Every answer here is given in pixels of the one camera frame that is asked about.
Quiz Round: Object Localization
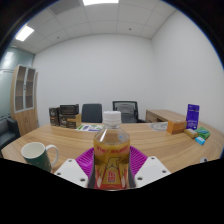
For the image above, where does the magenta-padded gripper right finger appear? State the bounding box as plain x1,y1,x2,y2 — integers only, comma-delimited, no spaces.
128,145,173,189

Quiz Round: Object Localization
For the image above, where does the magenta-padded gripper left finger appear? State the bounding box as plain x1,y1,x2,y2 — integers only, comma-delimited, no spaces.
53,147,96,189

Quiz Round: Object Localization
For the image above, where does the orange drink bottle white cap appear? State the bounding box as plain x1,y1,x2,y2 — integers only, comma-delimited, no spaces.
93,110,131,191

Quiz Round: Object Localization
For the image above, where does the white and green booklet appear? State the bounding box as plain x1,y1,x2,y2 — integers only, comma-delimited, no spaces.
75,123,105,133

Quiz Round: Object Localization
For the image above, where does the round white plate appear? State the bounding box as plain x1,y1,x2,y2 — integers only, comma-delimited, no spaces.
148,121,169,132

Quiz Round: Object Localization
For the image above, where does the brown and black carton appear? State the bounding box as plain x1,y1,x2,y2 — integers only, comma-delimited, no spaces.
58,113,83,130

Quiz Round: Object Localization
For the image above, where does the green and white mug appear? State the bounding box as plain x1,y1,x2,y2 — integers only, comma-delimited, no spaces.
20,141,60,174

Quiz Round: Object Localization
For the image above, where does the dark grey office chair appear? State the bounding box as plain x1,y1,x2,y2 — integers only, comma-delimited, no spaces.
81,103,104,124

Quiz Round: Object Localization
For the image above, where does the wooden brown box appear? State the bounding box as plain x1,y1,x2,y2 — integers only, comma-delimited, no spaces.
166,119,188,135

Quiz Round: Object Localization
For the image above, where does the black mesh office chair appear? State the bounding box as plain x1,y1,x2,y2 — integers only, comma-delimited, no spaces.
112,100,140,124

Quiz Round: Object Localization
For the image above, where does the tall dark carton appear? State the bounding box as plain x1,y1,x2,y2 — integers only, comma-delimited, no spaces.
48,106,61,127

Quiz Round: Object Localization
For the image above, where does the black flat carton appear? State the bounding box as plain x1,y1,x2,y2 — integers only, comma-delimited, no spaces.
59,103,81,117

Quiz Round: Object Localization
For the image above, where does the tan flat pack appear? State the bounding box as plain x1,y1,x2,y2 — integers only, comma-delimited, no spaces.
183,128,200,140

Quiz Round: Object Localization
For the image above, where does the small blue pack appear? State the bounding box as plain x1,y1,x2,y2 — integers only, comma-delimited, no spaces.
194,136,207,146

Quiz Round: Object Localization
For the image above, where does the green flat pack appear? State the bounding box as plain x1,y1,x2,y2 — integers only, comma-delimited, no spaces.
195,126,211,141

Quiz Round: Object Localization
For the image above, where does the purple upright box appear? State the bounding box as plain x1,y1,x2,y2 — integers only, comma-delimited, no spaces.
185,103,201,131

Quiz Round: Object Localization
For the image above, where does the black leather sofa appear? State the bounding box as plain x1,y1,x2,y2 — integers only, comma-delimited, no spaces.
0,117,22,151

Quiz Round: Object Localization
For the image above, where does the wooden glass-door cabinet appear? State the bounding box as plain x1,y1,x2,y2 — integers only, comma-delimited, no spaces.
9,64,39,137

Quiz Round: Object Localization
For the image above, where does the small square ceiling light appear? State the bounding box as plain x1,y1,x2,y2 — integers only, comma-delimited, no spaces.
14,24,36,43

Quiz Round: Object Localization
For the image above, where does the ceiling air vent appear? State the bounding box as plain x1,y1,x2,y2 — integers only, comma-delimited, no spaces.
48,0,81,16

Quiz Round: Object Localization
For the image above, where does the large square ceiling light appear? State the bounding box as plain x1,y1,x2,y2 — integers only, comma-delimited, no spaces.
81,0,120,7

